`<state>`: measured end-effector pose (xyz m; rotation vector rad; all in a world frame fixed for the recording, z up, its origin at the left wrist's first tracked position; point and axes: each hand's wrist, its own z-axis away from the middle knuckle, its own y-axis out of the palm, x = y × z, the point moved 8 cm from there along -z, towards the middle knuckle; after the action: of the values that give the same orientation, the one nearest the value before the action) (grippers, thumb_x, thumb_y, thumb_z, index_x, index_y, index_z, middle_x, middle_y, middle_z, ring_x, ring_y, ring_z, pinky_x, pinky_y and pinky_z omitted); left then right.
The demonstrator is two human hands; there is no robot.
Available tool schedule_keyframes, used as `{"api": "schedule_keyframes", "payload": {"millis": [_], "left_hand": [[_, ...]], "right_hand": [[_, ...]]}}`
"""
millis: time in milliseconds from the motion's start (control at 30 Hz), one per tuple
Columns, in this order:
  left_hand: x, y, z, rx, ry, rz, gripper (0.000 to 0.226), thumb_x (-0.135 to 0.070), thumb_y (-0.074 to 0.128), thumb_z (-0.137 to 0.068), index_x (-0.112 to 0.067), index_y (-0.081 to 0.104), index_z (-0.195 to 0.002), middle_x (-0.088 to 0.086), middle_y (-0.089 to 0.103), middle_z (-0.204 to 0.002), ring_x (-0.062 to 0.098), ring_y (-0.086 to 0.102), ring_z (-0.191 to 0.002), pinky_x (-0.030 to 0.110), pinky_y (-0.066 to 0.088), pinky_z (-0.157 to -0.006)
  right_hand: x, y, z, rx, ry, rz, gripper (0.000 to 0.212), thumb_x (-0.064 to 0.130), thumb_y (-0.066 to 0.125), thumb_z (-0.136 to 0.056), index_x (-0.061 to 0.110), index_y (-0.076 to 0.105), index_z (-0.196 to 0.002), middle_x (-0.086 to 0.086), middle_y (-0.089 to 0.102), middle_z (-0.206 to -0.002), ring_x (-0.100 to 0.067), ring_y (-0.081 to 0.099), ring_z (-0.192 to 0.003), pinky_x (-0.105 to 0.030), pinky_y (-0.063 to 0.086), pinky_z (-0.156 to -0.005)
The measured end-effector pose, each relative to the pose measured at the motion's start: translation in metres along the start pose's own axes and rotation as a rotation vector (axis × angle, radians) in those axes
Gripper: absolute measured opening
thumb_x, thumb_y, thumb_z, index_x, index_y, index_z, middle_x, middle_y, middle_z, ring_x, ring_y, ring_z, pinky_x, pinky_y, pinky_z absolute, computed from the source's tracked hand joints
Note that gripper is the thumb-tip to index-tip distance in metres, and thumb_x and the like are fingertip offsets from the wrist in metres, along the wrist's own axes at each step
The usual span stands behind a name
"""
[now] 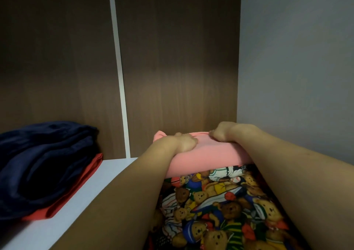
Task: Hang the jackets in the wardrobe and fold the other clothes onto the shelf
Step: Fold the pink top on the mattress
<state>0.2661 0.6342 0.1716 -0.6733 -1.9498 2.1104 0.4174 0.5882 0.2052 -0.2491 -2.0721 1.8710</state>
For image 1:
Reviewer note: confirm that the person's left hand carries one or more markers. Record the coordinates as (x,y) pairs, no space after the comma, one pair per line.
(184,143)

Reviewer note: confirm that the teddy bear print fabric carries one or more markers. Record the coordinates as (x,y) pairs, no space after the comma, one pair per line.
(221,211)

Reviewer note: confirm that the person's right fingers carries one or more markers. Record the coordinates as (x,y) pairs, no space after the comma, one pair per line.
(217,135)

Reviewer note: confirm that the brown wooden wardrobe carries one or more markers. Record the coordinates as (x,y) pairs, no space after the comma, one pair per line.
(166,64)

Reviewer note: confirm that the person's left forearm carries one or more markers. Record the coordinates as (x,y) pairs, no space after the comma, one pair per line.
(116,202)

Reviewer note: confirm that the person's right hand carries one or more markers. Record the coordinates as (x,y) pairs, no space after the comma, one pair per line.
(225,131)

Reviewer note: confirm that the person's left fingers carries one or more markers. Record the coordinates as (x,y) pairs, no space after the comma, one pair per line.
(190,144)

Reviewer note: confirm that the person's right forearm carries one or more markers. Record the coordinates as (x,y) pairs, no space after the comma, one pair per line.
(301,180)

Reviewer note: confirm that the folded navy blue garment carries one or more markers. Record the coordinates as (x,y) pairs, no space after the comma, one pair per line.
(44,167)

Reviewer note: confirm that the folded red garment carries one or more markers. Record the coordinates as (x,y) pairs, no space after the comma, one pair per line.
(72,191)

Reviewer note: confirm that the pink cloth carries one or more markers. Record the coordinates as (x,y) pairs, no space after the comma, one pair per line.
(210,154)

